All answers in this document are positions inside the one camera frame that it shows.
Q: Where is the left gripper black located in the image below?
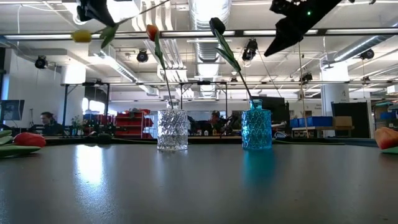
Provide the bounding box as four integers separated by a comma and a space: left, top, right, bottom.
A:
76, 0, 117, 28

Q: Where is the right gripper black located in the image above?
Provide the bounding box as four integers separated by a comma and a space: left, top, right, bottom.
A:
264, 0, 343, 58

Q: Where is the yellow artificial tulip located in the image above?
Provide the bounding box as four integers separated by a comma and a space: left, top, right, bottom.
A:
71, 0, 171, 50

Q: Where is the orange artificial tulip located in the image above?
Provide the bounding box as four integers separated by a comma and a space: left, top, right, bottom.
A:
374, 126, 398, 155
145, 24, 175, 110

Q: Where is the black artificial tulip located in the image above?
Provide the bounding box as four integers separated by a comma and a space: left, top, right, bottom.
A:
208, 17, 255, 103

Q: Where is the red artificial tulip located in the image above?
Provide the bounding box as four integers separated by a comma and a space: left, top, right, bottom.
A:
0, 129, 47, 159

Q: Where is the blue textured glass vase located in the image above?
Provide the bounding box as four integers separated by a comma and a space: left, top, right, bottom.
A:
241, 98, 273, 151

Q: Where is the clear textured glass vase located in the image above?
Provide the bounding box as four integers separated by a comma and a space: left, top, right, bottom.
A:
157, 98, 189, 152

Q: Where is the large black monitor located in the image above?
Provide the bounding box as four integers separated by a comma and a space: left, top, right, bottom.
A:
249, 95, 290, 125

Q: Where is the white building column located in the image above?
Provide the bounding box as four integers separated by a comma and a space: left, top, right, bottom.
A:
321, 62, 350, 118

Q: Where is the small blue storage bin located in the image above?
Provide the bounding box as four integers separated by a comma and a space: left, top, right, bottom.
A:
290, 117, 308, 128

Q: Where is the large blue storage bin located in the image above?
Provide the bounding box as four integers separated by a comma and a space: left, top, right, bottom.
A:
307, 116, 334, 128

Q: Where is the wooden background table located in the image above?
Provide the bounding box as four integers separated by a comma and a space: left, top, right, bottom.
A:
291, 125, 355, 138

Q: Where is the brown cardboard box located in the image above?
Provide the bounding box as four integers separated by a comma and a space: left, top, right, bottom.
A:
332, 116, 353, 128

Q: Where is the black cabinet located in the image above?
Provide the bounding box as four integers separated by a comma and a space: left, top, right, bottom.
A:
330, 101, 371, 138

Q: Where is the person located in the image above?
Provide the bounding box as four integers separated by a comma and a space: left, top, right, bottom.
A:
39, 111, 65, 136
207, 110, 223, 135

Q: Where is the red shelf cart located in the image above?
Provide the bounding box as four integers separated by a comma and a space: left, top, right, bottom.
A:
114, 108, 154, 139

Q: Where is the dark computer monitor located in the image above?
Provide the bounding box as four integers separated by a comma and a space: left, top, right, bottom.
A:
0, 99, 25, 121

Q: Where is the slanted silver ventilation duct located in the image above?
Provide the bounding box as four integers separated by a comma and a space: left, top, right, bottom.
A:
333, 21, 398, 63

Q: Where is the silver ribbed ventilation duct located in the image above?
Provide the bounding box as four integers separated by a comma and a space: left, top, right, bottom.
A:
188, 0, 233, 98

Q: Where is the black overhead frame beam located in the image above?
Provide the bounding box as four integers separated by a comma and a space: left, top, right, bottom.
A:
0, 28, 398, 40

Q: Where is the black metal rig frame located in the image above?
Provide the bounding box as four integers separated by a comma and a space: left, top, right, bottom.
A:
178, 80, 229, 121
60, 81, 111, 135

